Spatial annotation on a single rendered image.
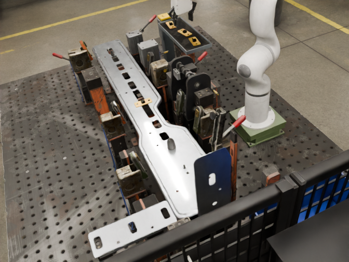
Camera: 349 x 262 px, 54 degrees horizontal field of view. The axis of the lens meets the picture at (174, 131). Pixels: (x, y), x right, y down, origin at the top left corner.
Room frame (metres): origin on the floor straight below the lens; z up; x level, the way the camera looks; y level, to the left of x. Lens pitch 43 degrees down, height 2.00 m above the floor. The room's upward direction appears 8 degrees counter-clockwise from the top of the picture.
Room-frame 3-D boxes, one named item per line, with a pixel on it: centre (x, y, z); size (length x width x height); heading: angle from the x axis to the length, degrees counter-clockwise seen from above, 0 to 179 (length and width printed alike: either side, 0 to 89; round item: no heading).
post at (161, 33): (1.88, -0.03, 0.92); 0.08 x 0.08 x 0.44; 18
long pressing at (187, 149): (1.33, 0.14, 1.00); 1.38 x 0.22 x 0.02; 18
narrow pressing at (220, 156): (0.61, -0.09, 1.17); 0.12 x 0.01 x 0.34; 108
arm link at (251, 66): (1.30, -0.40, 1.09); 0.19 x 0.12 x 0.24; 132
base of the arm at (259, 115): (1.33, -0.43, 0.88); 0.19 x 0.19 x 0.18
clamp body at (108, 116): (1.20, 0.28, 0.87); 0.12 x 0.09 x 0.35; 108
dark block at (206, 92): (1.17, -0.15, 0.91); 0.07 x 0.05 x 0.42; 108
